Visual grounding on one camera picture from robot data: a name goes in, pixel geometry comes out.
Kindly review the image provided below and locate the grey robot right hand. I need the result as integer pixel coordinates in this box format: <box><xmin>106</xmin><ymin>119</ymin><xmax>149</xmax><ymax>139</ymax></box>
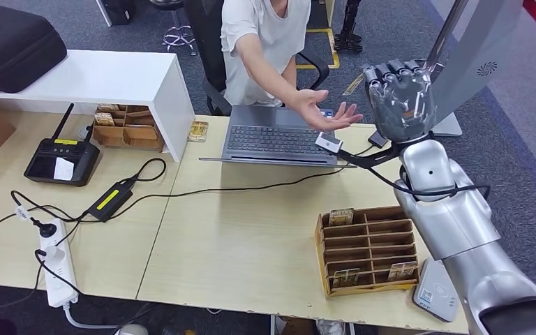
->
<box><xmin>362</xmin><ymin>59</ymin><xmax>438</xmax><ymax>143</ymax></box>

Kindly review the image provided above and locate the person's right hand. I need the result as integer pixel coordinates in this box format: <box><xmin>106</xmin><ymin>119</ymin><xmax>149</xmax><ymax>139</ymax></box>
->
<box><xmin>291</xmin><ymin>89</ymin><xmax>364</xmax><ymax>133</ymax></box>

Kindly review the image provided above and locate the patterned room key card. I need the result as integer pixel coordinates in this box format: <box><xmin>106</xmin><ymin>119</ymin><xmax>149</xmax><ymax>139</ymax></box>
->
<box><xmin>341</xmin><ymin>73</ymin><xmax>366</xmax><ymax>97</ymax></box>

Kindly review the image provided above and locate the stack of patterned cards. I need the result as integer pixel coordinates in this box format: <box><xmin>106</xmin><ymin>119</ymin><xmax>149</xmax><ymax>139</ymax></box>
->
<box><xmin>187</xmin><ymin>121</ymin><xmax>209</xmax><ymax>143</ymax></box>

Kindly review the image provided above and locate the person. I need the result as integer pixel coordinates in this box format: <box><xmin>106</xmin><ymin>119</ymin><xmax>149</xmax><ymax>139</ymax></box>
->
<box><xmin>221</xmin><ymin>0</ymin><xmax>364</xmax><ymax>133</ymax></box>

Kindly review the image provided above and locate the slotted wooden card organizer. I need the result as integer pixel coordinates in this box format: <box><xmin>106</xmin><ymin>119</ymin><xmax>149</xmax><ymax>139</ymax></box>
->
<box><xmin>314</xmin><ymin>205</ymin><xmax>421</xmax><ymax>298</ymax></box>

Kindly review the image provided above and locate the white card reader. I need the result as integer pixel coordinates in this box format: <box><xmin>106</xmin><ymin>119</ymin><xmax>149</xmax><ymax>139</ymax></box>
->
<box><xmin>411</xmin><ymin>258</ymin><xmax>461</xmax><ymax>323</ymax></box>

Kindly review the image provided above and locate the small black square drive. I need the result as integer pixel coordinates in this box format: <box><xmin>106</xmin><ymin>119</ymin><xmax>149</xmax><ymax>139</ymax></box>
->
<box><xmin>367</xmin><ymin>130</ymin><xmax>389</xmax><ymax>149</ymax></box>

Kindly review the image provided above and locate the grey laptop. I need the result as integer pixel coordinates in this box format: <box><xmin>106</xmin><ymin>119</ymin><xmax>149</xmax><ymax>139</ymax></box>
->
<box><xmin>199</xmin><ymin>105</ymin><xmax>357</xmax><ymax>169</ymax></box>

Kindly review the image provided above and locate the grey kiosk stand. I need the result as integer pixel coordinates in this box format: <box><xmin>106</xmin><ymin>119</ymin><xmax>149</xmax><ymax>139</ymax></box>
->
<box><xmin>429</xmin><ymin>0</ymin><xmax>526</xmax><ymax>137</ymax></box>

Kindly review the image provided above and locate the beige wooden panel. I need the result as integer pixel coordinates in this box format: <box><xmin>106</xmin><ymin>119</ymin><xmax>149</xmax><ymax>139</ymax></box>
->
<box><xmin>318</xmin><ymin>0</ymin><xmax>336</xmax><ymax>27</ymax></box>

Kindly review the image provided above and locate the black office chair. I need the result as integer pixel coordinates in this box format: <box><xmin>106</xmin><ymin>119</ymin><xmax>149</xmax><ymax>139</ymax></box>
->
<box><xmin>184</xmin><ymin>0</ymin><xmax>332</xmax><ymax>117</ymax></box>

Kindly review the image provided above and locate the black stool with chrome base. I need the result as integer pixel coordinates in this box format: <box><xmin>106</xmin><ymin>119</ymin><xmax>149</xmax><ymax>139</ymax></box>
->
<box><xmin>149</xmin><ymin>0</ymin><xmax>200</xmax><ymax>57</ymax></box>

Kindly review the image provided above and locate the brown compartment desk organizer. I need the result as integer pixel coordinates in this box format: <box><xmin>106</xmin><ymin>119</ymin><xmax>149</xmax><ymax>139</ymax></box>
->
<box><xmin>92</xmin><ymin>103</ymin><xmax>166</xmax><ymax>154</ymax></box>

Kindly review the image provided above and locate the small brown box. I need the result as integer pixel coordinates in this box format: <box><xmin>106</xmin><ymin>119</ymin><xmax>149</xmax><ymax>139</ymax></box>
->
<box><xmin>279</xmin><ymin>317</ymin><xmax>315</xmax><ymax>335</ymax></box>

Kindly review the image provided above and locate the white crumpled object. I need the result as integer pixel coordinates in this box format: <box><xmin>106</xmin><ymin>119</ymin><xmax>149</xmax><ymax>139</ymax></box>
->
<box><xmin>315</xmin><ymin>320</ymin><xmax>345</xmax><ymax>335</ymax></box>

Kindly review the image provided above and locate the white desk shelf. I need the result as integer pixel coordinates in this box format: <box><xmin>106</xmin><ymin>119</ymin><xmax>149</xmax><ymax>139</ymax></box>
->
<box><xmin>0</xmin><ymin>50</ymin><xmax>196</xmax><ymax>163</ymax></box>

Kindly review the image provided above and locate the black power adapter yellow label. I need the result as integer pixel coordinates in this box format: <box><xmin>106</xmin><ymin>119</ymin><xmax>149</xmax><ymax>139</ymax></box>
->
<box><xmin>87</xmin><ymin>180</ymin><xmax>135</xmax><ymax>223</ymax></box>

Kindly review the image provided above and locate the black remote controller with antenna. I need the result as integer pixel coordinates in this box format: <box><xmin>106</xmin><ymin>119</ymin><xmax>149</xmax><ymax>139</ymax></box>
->
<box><xmin>24</xmin><ymin>102</ymin><xmax>101</xmax><ymax>188</ymax></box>

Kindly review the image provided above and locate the white paper note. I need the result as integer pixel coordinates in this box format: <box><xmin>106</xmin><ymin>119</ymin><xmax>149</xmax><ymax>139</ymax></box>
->
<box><xmin>54</xmin><ymin>157</ymin><xmax>75</xmax><ymax>181</ymax></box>

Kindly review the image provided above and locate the white power strip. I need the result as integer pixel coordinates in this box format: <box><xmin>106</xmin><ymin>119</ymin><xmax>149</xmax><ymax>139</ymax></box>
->
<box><xmin>39</xmin><ymin>218</ymin><xmax>80</xmax><ymax>308</ymax></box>

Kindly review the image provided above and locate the white plug-in charger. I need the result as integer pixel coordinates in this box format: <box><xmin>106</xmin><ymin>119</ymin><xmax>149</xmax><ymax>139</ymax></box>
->
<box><xmin>43</xmin><ymin>244</ymin><xmax>66</xmax><ymax>262</ymax></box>

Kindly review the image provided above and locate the black carrying case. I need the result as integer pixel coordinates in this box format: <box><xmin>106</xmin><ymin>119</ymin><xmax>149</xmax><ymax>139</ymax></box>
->
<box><xmin>0</xmin><ymin>2</ymin><xmax>68</xmax><ymax>96</ymax></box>

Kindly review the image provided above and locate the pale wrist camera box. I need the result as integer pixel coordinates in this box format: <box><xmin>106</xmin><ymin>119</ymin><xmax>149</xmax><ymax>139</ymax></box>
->
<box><xmin>314</xmin><ymin>131</ymin><xmax>344</xmax><ymax>154</ymax></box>

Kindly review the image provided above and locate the black camera bracket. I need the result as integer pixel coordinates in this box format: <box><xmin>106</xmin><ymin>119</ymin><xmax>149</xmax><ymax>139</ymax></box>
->
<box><xmin>334</xmin><ymin>145</ymin><xmax>405</xmax><ymax>170</ymax></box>

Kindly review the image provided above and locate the chrome stanchion post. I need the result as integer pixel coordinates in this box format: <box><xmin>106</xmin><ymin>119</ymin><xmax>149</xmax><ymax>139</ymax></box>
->
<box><xmin>422</xmin><ymin>0</ymin><xmax>471</xmax><ymax>77</ymax></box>

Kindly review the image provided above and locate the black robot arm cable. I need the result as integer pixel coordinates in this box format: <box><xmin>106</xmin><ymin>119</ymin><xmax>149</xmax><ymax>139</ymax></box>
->
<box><xmin>367</xmin><ymin>166</ymin><xmax>492</xmax><ymax>202</ymax></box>

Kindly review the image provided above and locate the long black laptop power cable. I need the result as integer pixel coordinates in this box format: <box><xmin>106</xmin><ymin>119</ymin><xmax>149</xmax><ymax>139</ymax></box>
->
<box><xmin>107</xmin><ymin>167</ymin><xmax>345</xmax><ymax>222</ymax></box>

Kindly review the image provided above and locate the looped black adapter cable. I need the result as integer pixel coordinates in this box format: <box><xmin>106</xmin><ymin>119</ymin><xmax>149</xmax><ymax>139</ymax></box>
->
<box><xmin>121</xmin><ymin>158</ymin><xmax>168</xmax><ymax>186</ymax></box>

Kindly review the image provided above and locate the black cabinet with white frame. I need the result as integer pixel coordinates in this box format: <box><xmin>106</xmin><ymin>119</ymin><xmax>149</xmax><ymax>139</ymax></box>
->
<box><xmin>94</xmin><ymin>0</ymin><xmax>137</xmax><ymax>27</ymax></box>

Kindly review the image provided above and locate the black mains cord with plug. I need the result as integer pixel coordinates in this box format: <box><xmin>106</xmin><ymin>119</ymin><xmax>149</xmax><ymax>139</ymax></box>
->
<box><xmin>10</xmin><ymin>190</ymin><xmax>89</xmax><ymax>239</ymax></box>

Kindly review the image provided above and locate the black charger cable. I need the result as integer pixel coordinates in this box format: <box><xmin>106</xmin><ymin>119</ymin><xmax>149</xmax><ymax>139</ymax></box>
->
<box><xmin>0</xmin><ymin>248</ymin><xmax>83</xmax><ymax>308</ymax></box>

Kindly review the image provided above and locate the white power strip cord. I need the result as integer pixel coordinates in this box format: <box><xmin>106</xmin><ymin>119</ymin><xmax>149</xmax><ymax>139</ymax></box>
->
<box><xmin>62</xmin><ymin>300</ymin><xmax>151</xmax><ymax>330</ymax></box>

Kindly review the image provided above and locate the thin black cable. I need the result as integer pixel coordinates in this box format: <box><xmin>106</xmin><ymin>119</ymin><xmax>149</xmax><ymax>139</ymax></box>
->
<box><xmin>0</xmin><ymin>209</ymin><xmax>87</xmax><ymax>253</ymax></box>

